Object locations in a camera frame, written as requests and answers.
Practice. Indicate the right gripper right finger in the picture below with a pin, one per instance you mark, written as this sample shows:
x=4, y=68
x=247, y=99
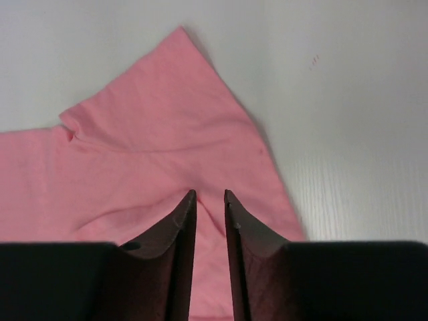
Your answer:
x=273, y=278

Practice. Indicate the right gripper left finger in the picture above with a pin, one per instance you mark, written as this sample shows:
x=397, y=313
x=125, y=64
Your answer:
x=146, y=278

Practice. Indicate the pink t-shirt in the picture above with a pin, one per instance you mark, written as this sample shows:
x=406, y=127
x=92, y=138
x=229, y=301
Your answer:
x=122, y=160

